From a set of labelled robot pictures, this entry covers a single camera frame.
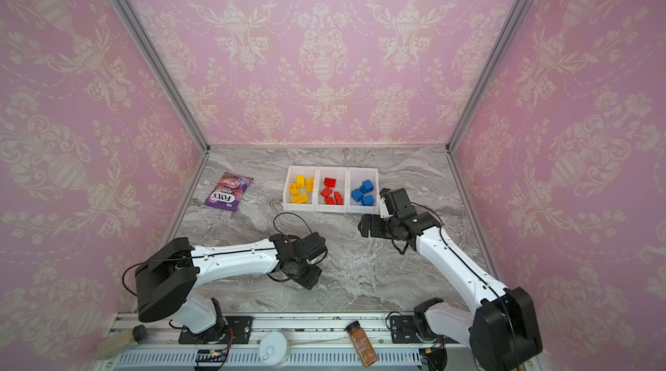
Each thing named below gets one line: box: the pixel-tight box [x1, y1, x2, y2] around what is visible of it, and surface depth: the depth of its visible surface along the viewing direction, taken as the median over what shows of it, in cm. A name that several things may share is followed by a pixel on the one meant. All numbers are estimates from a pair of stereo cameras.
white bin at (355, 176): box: [346, 167, 380, 215], surface depth 102 cm
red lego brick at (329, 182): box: [323, 177, 338, 189], surface depth 108 cm
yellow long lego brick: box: [306, 177, 315, 193], surface depth 108 cm
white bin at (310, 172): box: [282, 165, 319, 211], surface depth 102 cm
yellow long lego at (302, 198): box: [290, 192, 310, 204], surface depth 102 cm
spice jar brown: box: [345, 320, 379, 369], surface depth 70 cm
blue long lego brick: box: [360, 195, 376, 207], surface depth 102 cm
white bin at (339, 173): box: [314, 166, 348, 214], surface depth 103 cm
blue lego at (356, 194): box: [350, 188, 365, 202], surface depth 102 cm
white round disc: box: [258, 331, 288, 366], surface depth 69 cm
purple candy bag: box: [204, 171, 255, 213], surface depth 105 cm
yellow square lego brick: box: [295, 175, 307, 189], surface depth 108 cm
